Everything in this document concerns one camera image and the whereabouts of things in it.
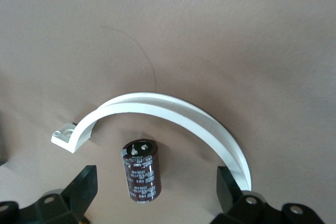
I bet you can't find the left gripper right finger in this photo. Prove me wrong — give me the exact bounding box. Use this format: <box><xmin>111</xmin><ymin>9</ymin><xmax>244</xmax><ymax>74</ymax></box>
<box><xmin>211</xmin><ymin>166</ymin><xmax>326</xmax><ymax>224</ymax></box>

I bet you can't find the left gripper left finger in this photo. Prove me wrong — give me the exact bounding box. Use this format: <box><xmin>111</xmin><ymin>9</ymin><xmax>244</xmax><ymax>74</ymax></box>
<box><xmin>0</xmin><ymin>165</ymin><xmax>99</xmax><ymax>224</ymax></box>

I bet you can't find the dark brown cylindrical capacitor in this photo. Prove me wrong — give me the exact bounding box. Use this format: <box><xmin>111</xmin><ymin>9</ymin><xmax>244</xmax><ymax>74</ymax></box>
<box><xmin>120</xmin><ymin>140</ymin><xmax>162</xmax><ymax>204</ymax></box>

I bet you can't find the white semicircular pipe clamp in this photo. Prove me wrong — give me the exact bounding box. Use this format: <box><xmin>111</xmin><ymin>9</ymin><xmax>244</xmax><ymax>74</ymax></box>
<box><xmin>50</xmin><ymin>92</ymin><xmax>252</xmax><ymax>192</ymax></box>

